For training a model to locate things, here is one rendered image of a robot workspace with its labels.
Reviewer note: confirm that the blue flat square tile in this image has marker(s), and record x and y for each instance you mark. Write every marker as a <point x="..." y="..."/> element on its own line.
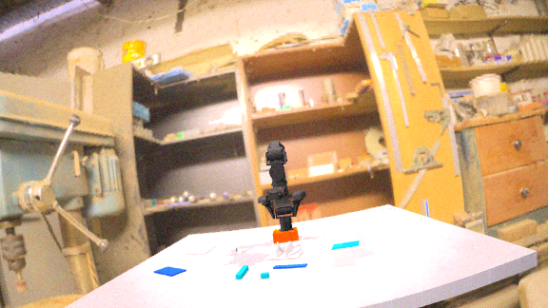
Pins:
<point x="170" y="271"/>

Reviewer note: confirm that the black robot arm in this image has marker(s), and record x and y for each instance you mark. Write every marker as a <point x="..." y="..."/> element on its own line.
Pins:
<point x="276" y="157"/>

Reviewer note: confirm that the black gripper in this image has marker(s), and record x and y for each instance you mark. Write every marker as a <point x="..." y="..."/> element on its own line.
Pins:
<point x="298" y="196"/>

